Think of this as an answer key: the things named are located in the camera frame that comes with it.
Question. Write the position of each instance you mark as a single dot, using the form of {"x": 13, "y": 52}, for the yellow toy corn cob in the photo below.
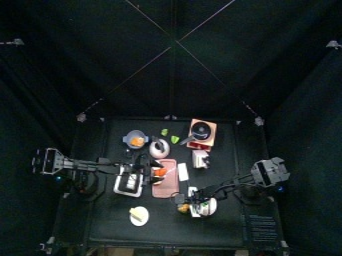
{"x": 184, "y": 208}

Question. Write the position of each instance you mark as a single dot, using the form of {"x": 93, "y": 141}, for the green toy corn husk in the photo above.
{"x": 204, "y": 203}

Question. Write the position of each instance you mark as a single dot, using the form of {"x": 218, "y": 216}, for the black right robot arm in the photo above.
{"x": 268, "y": 171}

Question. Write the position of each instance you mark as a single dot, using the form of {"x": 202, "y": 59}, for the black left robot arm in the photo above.
{"x": 71, "y": 164}

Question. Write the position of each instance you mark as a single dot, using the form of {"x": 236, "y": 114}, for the red toy tomato piece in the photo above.
{"x": 157, "y": 175}

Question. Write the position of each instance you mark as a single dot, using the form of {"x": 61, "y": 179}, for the orange toy fruit piece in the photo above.
{"x": 162, "y": 171}

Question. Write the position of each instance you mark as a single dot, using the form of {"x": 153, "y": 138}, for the white deep bowl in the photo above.
{"x": 210, "y": 209}

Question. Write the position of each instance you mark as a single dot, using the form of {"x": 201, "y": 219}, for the pink cutting board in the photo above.
{"x": 166, "y": 190}

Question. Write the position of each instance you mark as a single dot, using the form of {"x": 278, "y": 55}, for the white sushi roll toy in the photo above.
{"x": 132, "y": 181}

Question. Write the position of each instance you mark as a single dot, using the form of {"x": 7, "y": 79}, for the orange toy food piece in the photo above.
{"x": 137, "y": 142}

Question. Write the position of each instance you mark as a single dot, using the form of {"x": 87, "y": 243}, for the gray square plate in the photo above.
{"x": 118, "y": 190}

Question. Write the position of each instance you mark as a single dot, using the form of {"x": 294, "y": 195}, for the green toy leaf piece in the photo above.
{"x": 165, "y": 132}
{"x": 176, "y": 139}

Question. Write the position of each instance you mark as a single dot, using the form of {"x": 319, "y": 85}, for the blue-gray toy bowl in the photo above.
{"x": 129, "y": 135}

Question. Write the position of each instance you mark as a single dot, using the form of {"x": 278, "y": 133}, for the white toy knife block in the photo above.
{"x": 198, "y": 159}

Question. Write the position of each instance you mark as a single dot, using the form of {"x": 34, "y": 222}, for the small white round plate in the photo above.
{"x": 144, "y": 220}

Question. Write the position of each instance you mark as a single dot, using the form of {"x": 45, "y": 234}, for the cream toy cheese block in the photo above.
{"x": 136, "y": 214}

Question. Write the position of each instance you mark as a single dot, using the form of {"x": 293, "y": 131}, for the black toy frying pan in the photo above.
{"x": 201, "y": 130}

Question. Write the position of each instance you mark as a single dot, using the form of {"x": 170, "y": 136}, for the red wooden toy stove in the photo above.
{"x": 212, "y": 140}

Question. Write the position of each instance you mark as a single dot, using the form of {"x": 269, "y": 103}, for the metal frame corner bracket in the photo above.
{"x": 18, "y": 41}
{"x": 333, "y": 44}
{"x": 258, "y": 121}
{"x": 81, "y": 117}

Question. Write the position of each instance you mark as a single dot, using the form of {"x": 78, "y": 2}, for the vertical metal frame pole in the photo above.
{"x": 172, "y": 83}

